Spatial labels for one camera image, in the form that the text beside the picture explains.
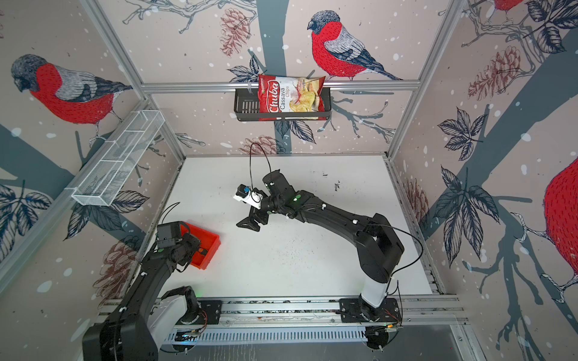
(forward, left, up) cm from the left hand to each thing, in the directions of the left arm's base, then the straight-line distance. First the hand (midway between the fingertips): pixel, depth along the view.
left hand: (195, 240), depth 85 cm
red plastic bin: (0, -5, -3) cm, 6 cm away
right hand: (+3, -20, +14) cm, 24 cm away
